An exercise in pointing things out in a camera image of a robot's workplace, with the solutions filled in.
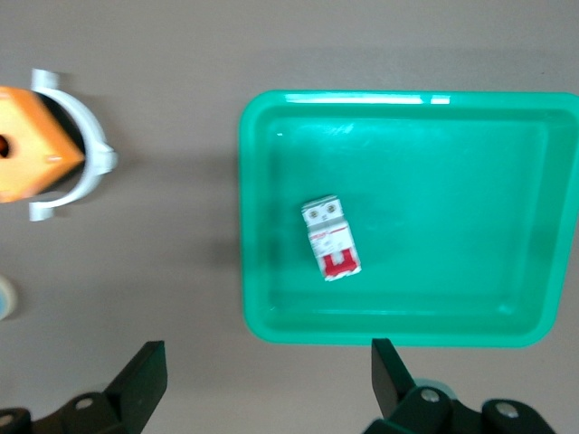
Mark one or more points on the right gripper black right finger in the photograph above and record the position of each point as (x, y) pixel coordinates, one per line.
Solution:
(425, 411)

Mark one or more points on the white red circuit breaker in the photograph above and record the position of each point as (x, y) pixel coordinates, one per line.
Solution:
(330, 239)

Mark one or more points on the green plastic tray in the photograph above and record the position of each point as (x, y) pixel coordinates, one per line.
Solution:
(452, 203)

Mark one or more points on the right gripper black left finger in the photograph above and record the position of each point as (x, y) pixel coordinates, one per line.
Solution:
(131, 389)

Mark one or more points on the orange box with hole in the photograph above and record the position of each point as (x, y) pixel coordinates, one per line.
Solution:
(31, 149)

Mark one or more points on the blue round push button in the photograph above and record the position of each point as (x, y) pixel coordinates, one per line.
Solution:
(6, 298)

